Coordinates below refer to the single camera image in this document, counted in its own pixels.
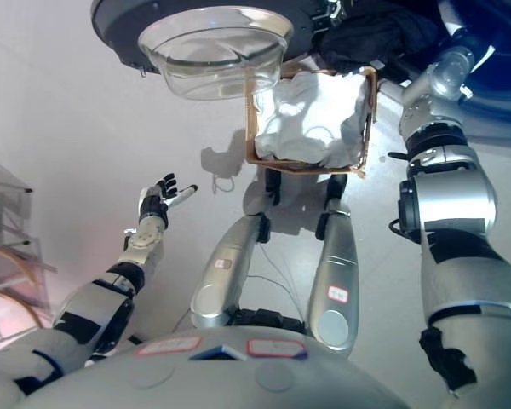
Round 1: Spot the black garment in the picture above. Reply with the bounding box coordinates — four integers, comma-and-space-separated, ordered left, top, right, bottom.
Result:
319, 0, 445, 83

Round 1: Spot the brown laundry basket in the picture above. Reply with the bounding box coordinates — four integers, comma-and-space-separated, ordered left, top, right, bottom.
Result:
243, 66, 380, 181

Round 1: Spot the grey robot torso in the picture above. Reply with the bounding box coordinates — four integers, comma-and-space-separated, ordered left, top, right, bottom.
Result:
16, 325, 452, 409

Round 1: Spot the grey front-load washing machine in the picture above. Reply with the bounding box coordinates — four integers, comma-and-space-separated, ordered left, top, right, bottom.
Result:
307, 0, 511, 148

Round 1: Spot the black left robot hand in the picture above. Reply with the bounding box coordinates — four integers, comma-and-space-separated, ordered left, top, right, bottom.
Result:
138, 172, 199, 229

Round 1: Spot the white cloth basket liner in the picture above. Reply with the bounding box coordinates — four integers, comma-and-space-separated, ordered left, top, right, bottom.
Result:
253, 70, 374, 170

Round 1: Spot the round glass washer door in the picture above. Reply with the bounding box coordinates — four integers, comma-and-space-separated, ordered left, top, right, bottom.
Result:
89, 0, 317, 101

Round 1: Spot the clear acrylic rack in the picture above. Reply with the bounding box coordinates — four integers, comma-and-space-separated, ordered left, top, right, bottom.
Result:
0, 152, 59, 343

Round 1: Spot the silver right robot leg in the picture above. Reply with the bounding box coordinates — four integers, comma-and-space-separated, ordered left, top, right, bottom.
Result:
304, 173, 362, 353

